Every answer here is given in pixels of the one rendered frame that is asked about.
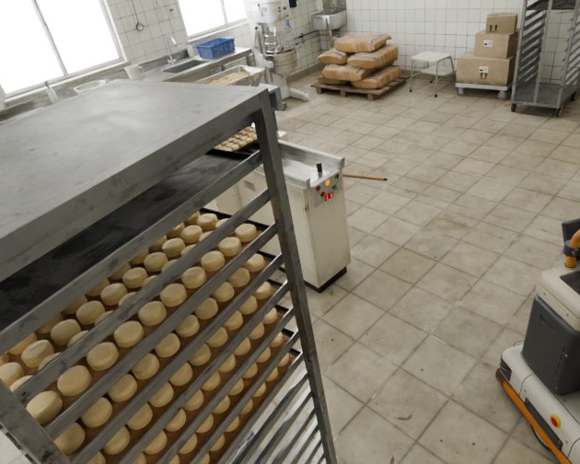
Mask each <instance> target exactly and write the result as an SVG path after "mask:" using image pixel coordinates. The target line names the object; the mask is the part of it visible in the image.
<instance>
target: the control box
mask: <svg viewBox="0 0 580 464"><path fill-rule="evenodd" d="M337 174H338V175H339V178H338V179H337V180H336V179H335V176H336V175H337ZM327 180H329V181H330V184H329V185H326V181H327ZM334 184H336V185H337V188H336V189H335V190H334V189H333V188H332V186H333V185H334ZM310 186H311V189H309V193H310V199H311V205H312V207H314V208H316V207H318V206H319V205H321V204H322V203H324V202H326V201H327V199H328V198H327V197H328V196H329V199H330V198H331V193H332V197H333V196H334V195H335V194H337V193H338V192H340V191H342V178H341V171H340V170H339V169H335V170H334V171H333V172H331V173H329V174H328V175H326V176H325V177H323V178H321V179H320V180H317V181H316V182H314V183H313V184H311V185H310ZM318 186H320V190H319V191H317V187H318ZM323 191H324V192H325V196H324V197H322V196H321V193H322V192H323ZM327 195H328V196H327ZM329 199H328V200H329Z"/></svg>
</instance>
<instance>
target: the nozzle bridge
mask: <svg viewBox="0 0 580 464"><path fill-rule="evenodd" d="M259 87H267V88H268V89H269V94H270V99H271V104H272V109H273V118H274V124H275V129H276V131H278V126H277V120H276V116H275V111H276V110H278V111H279V110H283V109H284V105H283V100H282V94H281V89H280V87H278V86H272V85H266V84H260V85H259Z"/></svg>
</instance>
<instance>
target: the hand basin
mask: <svg viewBox="0 0 580 464"><path fill-rule="evenodd" d="M322 2H323V10H324V11H321V12H318V13H316V14H313V15H311V21H312V28H313V29H323V30H326V29H328V30H329V36H330V45H331V47H332V48H334V44H333V45H332V37H334V39H333V42H335V41H336V38H337V39H338V38H340V34H339V33H336V35H335V36H333V33H332V29H337V28H339V30H340V27H342V26H345V25H347V24H348V20H347V4H346V0H322ZM339 30H337V31H339ZM331 34H332V35H331Z"/></svg>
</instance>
